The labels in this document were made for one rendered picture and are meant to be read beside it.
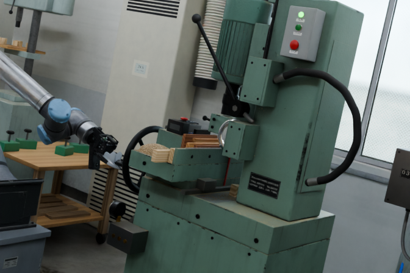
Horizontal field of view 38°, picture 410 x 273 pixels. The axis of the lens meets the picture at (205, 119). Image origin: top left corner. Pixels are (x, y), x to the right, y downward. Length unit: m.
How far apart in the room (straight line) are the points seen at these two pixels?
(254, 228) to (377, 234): 1.61
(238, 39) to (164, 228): 0.72
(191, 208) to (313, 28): 0.72
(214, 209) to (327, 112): 0.49
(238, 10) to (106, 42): 2.45
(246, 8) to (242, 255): 0.84
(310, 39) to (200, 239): 0.75
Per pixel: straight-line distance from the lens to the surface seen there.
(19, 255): 2.19
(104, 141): 2.43
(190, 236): 2.05
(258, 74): 1.91
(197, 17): 2.15
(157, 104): 3.73
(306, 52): 1.86
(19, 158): 3.40
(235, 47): 2.11
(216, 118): 2.19
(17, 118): 4.23
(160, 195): 2.12
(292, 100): 1.94
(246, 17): 2.12
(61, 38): 4.82
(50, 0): 4.28
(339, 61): 1.98
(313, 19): 1.87
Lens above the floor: 1.27
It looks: 6 degrees down
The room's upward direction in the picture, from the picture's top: 11 degrees clockwise
